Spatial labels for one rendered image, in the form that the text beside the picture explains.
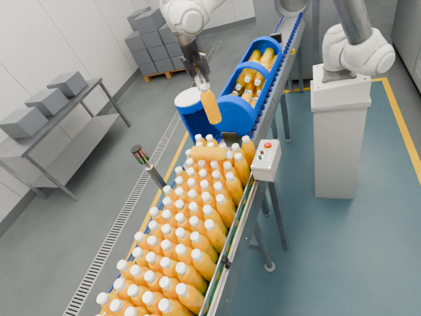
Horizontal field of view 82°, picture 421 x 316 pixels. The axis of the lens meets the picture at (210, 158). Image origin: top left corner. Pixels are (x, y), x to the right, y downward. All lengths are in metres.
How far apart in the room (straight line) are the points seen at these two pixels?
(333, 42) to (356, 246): 1.44
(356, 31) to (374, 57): 0.15
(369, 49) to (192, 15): 0.85
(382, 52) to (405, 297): 1.48
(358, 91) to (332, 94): 0.13
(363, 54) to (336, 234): 1.36
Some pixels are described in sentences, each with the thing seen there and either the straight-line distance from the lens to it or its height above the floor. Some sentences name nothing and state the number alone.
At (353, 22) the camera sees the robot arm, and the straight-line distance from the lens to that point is 1.34.
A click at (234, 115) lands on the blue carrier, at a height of 1.13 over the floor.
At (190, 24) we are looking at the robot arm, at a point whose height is 1.77.
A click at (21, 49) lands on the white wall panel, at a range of 4.59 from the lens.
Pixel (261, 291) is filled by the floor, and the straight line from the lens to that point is 2.08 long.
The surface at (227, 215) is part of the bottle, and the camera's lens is 1.16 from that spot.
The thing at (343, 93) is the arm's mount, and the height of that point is 1.07.
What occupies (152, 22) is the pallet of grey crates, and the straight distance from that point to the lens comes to 5.04.
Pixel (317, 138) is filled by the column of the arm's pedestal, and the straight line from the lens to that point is 1.85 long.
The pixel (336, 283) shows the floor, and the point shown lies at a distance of 2.08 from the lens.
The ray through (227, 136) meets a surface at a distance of 1.54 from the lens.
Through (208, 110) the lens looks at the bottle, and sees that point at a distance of 1.27.
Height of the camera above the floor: 1.98
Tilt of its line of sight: 42 degrees down
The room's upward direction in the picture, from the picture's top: 24 degrees counter-clockwise
